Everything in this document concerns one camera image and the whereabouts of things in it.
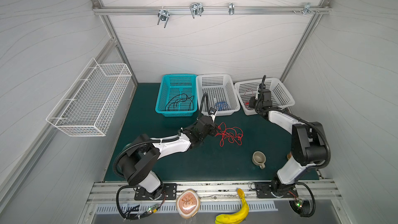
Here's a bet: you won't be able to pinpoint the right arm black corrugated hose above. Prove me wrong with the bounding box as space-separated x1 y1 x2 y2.
256 75 332 170

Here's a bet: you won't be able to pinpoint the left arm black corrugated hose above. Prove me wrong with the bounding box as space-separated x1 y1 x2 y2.
112 93 209 179

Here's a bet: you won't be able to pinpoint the white perforated basket right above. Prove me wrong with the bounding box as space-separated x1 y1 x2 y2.
234 78 295 116

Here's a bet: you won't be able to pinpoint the teal perforated basket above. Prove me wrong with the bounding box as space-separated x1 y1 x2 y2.
155 74 198 117

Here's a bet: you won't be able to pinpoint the red wires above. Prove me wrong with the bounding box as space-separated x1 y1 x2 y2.
214 122 244 147

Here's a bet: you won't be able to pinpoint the round wooden toy face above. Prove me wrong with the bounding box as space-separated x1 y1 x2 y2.
176 189 201 219

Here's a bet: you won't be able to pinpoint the yellow banana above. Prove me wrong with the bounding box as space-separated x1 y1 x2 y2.
215 188 250 224

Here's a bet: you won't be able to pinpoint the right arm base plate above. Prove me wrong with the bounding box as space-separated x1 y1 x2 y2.
250 181 293 199

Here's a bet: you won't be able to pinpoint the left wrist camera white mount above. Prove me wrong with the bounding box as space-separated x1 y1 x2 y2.
208 107 217 122

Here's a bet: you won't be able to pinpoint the metal clamp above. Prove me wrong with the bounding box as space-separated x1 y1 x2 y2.
157 9 170 28
229 3 235 16
292 3 320 16
189 2 204 18

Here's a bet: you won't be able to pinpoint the olive ceramic cup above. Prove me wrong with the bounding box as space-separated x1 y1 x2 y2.
251 151 266 170

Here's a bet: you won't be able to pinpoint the white perforated basket middle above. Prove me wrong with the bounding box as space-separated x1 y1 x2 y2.
196 74 240 117

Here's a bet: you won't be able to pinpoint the aluminium overhead rail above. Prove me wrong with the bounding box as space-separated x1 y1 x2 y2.
93 5 332 16

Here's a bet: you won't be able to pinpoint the black wire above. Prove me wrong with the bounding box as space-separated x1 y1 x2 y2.
164 92 195 113

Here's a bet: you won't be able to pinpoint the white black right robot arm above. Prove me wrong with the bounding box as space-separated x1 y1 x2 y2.
249 84 331 186

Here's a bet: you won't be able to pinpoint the white wire wall basket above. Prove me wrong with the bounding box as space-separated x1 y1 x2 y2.
46 58 132 137

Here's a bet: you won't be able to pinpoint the white perforated basket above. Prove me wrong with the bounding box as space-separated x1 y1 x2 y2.
234 78 295 116
196 74 240 117

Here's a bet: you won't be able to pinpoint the red wire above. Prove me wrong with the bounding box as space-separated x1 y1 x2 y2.
241 88 257 106

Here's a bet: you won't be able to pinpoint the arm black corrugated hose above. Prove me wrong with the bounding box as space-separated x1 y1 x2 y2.
112 93 209 179
256 75 332 170

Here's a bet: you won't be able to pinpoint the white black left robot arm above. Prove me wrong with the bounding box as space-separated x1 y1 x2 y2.
113 114 218 195

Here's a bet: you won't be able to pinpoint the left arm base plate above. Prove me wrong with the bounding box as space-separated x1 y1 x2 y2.
134 183 177 201

